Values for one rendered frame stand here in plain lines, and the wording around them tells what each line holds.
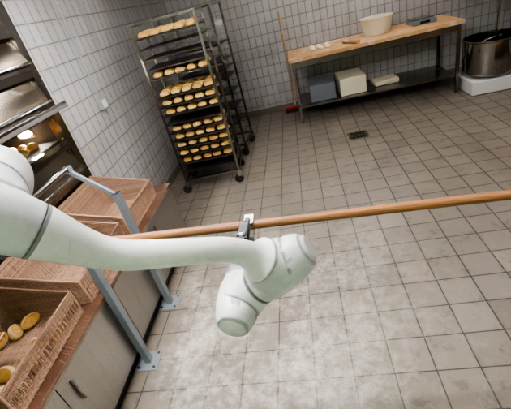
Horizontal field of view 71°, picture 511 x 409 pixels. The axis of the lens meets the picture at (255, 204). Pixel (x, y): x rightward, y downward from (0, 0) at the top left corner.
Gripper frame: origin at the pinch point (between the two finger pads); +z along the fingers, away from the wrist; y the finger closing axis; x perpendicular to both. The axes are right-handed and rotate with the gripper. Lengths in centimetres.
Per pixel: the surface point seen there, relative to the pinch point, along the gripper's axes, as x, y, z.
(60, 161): -156, 14, 132
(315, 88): 44, 67, 429
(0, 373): -121, 56, -9
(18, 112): -154, -28, 115
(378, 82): 132, 77, 440
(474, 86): 238, 89, 389
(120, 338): -96, 89, 32
